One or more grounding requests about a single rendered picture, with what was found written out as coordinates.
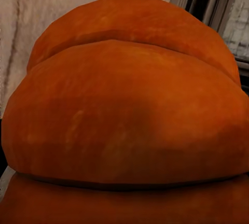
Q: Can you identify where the pumpkin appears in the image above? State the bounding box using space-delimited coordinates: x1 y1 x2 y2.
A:
0 0 249 224

